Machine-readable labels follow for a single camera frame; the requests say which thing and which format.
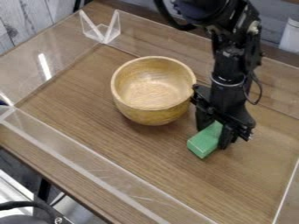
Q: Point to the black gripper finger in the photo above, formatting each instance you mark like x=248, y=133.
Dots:
x=204, y=117
x=228, y=136

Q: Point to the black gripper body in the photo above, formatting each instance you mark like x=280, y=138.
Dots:
x=225, y=96

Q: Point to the green rectangular block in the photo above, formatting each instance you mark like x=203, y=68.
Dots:
x=204, y=142

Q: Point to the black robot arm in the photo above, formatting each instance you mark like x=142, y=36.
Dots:
x=232, y=22

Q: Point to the brown wooden bowl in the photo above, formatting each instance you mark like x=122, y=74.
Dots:
x=150, y=89

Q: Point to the white cylindrical container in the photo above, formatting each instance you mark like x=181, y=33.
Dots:
x=289, y=38

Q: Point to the black table leg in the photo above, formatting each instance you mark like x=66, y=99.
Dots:
x=44, y=190

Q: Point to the clear acrylic tray wall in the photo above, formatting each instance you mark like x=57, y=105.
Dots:
x=129, y=171

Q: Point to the clear acrylic corner bracket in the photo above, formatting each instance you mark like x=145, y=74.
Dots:
x=100, y=32

